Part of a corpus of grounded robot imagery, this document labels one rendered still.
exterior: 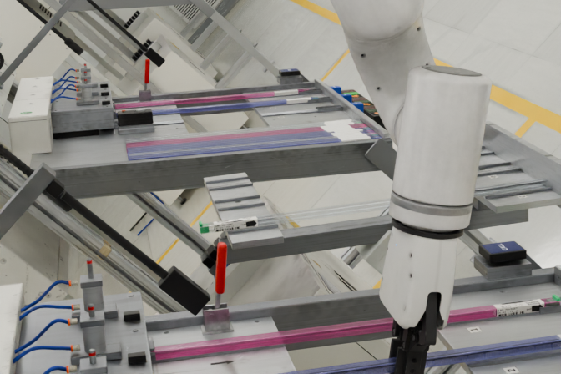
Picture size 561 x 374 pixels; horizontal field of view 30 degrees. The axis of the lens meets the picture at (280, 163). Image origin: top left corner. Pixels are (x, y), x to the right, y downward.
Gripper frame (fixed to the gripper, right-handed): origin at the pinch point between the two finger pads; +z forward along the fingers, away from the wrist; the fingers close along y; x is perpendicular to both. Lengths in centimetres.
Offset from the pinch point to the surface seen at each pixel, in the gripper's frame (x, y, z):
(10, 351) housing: -41.3, 0.8, 0.0
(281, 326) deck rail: -9.8, -18.9, 4.4
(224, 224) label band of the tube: -15.4, -36.9, -2.8
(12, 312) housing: -41.8, -9.6, 0.1
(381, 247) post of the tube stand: 10.4, -45.6, 2.0
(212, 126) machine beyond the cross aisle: 39, -451, 68
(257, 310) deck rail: -13.0, -18.9, 2.3
